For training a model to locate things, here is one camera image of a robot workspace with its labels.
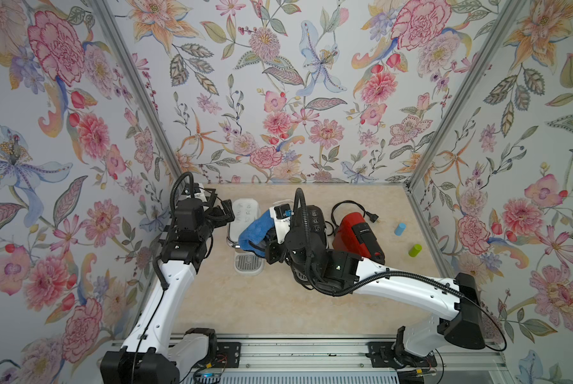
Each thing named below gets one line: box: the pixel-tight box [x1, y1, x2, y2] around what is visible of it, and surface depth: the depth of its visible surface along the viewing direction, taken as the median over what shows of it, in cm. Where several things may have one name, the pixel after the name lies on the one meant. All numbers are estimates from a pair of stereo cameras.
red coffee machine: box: [332, 212, 385, 265], surface depth 82 cm
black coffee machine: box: [284, 204, 329, 285], surface depth 49 cm
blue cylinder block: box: [394, 222, 408, 237], surface depth 105 cm
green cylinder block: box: [408, 244, 423, 258], surface depth 96 cm
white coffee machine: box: [226, 198, 267, 276], surface depth 86 cm
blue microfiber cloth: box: [238, 209, 275, 257], surface depth 62 cm
